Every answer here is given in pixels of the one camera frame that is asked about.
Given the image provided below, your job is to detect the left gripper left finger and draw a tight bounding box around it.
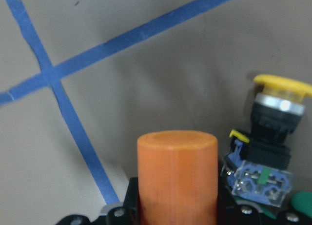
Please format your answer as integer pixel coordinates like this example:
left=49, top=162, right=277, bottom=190
left=57, top=177, right=140, bottom=225

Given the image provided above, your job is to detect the green push button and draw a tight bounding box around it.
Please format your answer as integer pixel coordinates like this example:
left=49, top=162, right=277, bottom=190
left=263, top=192, right=312, bottom=220

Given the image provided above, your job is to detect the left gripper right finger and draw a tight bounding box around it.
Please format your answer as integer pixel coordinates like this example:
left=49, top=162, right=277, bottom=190
left=217, top=186, right=311, bottom=225

